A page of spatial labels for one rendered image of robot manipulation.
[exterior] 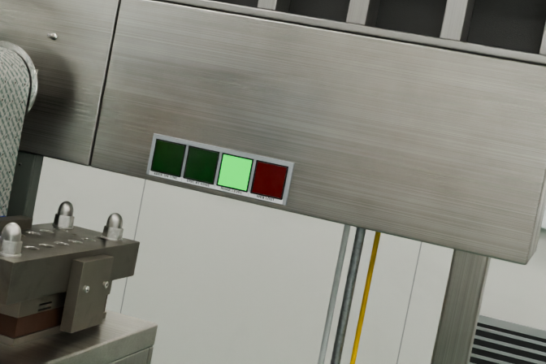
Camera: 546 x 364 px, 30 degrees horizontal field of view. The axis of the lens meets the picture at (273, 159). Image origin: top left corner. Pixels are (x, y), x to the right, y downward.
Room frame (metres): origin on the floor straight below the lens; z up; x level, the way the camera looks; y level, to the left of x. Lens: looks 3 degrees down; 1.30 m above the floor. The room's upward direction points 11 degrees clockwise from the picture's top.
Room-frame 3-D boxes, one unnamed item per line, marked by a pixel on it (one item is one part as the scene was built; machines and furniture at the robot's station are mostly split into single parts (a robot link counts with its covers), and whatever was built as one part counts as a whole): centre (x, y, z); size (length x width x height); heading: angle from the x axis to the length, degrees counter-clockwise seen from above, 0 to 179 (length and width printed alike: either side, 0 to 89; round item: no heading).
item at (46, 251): (1.58, 0.33, 1.00); 0.40 x 0.16 x 0.06; 163
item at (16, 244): (1.41, 0.34, 1.05); 0.04 x 0.04 x 0.04
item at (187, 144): (1.67, 0.08, 1.18); 0.25 x 0.01 x 0.07; 73
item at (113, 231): (1.71, 0.24, 1.05); 0.04 x 0.04 x 0.04
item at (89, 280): (1.56, 0.24, 0.96); 0.10 x 0.03 x 0.11; 163
